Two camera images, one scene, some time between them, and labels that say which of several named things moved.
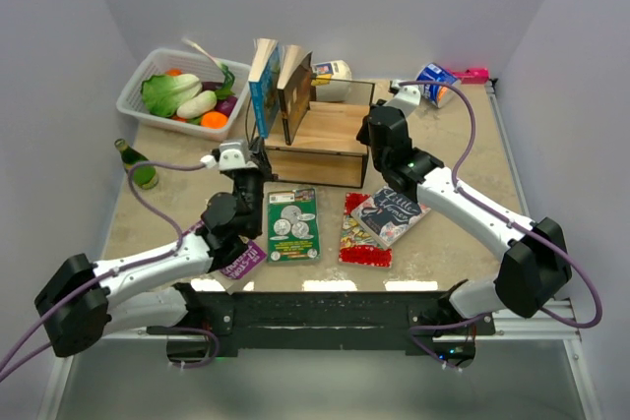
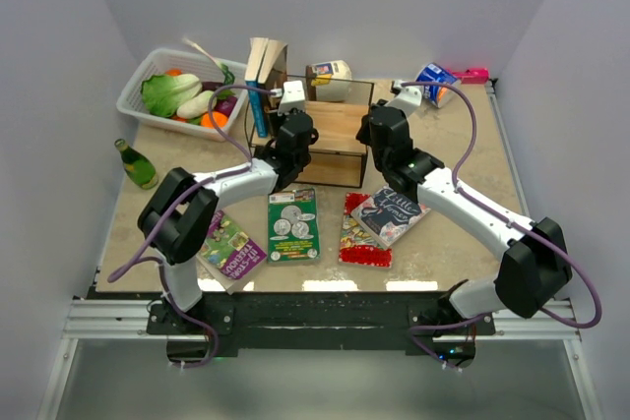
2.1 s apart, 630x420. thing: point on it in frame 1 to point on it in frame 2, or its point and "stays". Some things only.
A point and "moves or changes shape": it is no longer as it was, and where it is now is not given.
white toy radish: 198,105 stays
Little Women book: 386,214 stays
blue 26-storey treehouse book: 264,91 to 256,54
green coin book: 292,226 stays
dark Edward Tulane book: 293,86 moves or changes shape
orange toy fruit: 215,120 stays
